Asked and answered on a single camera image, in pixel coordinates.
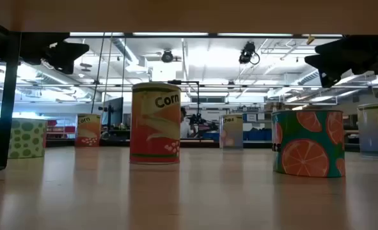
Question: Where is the orange corn label can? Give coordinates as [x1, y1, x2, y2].
[129, 82, 182, 165]
[75, 113, 102, 148]

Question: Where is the light blue peaches can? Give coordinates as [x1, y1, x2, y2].
[356, 102, 378, 160]
[219, 114, 244, 151]

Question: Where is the green dotted can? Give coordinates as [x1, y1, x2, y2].
[0, 117, 47, 160]

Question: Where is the wooden shelf board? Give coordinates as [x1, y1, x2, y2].
[0, 0, 378, 36]

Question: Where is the red storage rack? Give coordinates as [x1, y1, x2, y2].
[46, 119, 77, 135]

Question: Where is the black monitor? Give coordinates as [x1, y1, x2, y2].
[102, 96, 125, 128]

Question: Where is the round black ceiling fixture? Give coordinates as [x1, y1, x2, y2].
[161, 49, 175, 64]

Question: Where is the person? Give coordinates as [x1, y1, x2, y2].
[179, 107, 193, 139]

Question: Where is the silver ventilation duct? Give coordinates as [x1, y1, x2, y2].
[295, 68, 324, 86]

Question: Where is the thin hanging cable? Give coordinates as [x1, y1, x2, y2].
[90, 31, 106, 115]
[102, 31, 113, 113]

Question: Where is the black shelf side frame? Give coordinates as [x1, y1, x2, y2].
[0, 31, 22, 175]

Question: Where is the black hanging camera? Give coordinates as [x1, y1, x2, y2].
[238, 40, 261, 66]

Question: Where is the thin black workstation frame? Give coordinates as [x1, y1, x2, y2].
[168, 79, 201, 128]

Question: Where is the black table rig frame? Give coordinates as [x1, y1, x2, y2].
[0, 137, 378, 154]

